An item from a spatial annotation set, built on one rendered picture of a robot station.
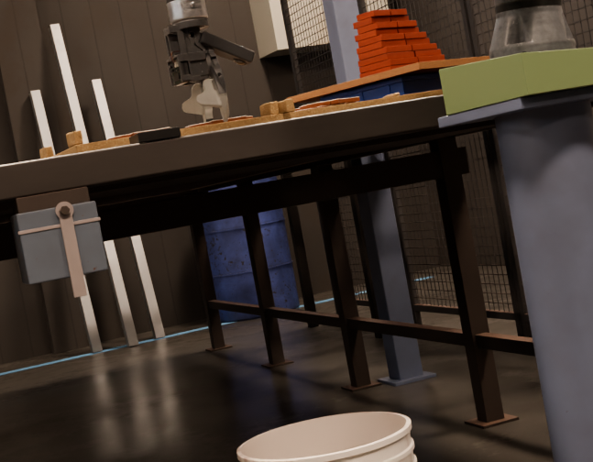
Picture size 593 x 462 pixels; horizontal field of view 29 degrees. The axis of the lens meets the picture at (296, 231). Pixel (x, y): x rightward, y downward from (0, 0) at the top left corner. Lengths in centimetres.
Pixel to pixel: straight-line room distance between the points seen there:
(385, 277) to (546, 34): 236
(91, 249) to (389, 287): 245
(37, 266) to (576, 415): 96
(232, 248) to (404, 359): 323
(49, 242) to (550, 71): 87
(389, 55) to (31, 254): 156
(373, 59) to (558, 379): 145
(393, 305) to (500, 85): 243
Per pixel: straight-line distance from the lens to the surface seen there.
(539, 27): 205
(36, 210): 198
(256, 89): 828
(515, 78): 192
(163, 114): 803
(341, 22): 432
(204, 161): 204
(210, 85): 224
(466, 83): 204
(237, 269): 742
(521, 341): 321
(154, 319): 737
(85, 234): 197
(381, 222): 429
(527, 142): 203
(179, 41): 226
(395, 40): 330
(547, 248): 203
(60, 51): 770
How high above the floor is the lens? 79
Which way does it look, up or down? 2 degrees down
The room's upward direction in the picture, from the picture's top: 10 degrees counter-clockwise
